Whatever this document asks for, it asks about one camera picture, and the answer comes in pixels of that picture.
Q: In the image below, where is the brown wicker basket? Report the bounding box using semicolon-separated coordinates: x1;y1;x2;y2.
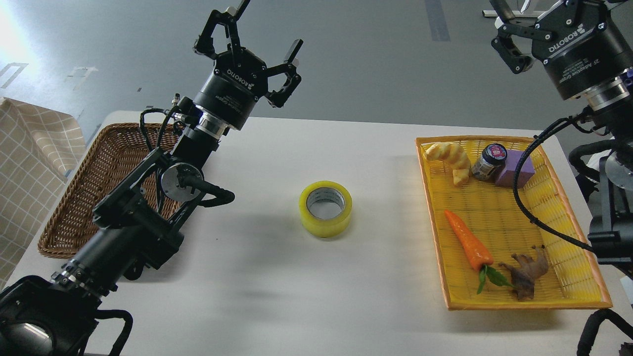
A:
38;123;183;260

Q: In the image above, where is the purple foam block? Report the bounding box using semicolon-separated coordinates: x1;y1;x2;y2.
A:
493;149;536;188

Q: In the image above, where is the yellow plastic tray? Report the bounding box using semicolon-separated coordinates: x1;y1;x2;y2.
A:
416;135;613;311

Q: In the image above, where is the orange toy carrot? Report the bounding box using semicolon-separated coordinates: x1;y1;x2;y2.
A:
444;210;494;272

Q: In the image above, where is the toy croissant bread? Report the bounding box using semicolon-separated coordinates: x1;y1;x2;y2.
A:
423;142;472;187

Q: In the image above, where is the white metal stand base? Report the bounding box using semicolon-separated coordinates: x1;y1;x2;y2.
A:
481;0;544;19

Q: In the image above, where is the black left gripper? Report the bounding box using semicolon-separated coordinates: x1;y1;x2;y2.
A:
193;0;304;131

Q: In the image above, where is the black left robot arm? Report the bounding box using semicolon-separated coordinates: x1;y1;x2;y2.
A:
1;0;303;356

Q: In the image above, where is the yellow tape roll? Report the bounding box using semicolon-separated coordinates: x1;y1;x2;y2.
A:
298;180;353;238

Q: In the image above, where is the small dark glass jar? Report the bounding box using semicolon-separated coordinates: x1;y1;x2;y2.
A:
472;143;508;181

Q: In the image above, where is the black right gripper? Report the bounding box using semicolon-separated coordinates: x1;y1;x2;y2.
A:
489;0;633;101

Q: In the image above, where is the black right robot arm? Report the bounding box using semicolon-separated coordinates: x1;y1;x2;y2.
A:
491;0;632;278

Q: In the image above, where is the beige checkered cloth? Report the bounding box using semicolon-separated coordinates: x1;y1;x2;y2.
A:
0;97;86;286

